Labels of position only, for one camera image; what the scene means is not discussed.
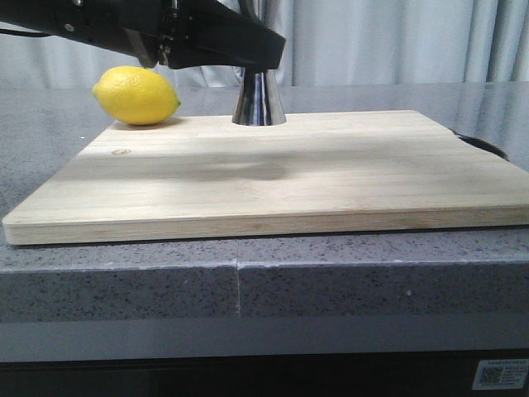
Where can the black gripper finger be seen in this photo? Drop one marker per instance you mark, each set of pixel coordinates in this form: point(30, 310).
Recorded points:
point(202, 33)

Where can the yellow lemon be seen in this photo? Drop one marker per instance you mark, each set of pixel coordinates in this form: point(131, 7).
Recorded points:
point(136, 96)

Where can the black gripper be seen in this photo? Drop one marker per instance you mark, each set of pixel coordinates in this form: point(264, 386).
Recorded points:
point(134, 28)

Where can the grey curtain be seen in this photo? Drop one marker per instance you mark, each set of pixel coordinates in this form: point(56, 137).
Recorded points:
point(331, 43)

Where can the white QR code sticker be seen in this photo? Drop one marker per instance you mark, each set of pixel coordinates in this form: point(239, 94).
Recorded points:
point(505, 374)

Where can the steel cocktail jigger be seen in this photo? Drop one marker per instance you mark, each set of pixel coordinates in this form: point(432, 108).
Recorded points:
point(259, 102)

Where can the black cutting board handle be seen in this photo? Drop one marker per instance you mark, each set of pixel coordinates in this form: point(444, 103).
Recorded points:
point(481, 144)

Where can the wooden cutting board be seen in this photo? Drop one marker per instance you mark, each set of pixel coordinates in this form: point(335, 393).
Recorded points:
point(195, 177)

